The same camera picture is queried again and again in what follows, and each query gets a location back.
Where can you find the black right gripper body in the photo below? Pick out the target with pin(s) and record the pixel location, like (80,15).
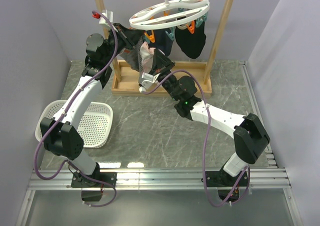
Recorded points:
(166,70)

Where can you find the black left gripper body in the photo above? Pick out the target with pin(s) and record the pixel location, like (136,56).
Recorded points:
(122,42)

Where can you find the white pink-trimmed underwear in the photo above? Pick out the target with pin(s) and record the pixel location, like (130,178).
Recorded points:
(146,56)

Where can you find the white oval clip hanger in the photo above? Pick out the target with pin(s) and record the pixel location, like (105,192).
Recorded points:
(168,14)

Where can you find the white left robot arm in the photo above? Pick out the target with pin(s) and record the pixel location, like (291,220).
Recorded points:
(59,133)

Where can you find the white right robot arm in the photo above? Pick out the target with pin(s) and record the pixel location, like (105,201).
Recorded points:
(249,135)

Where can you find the grey striped underwear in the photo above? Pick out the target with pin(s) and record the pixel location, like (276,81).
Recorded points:
(133,56)

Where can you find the navy blue underwear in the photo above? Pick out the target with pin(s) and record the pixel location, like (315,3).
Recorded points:
(162,42)

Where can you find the black underwear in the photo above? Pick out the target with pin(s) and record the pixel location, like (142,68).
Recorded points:
(191,44)

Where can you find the orange clothes peg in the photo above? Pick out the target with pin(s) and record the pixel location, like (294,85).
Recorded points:
(191,27)
(150,36)

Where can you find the teal clothes peg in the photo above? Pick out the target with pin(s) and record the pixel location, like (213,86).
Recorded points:
(170,32)
(205,17)
(198,22)

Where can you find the white perforated plastic basket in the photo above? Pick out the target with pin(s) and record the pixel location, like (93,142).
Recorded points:
(94,126)

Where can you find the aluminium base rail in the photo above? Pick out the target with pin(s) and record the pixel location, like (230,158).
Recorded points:
(164,196)

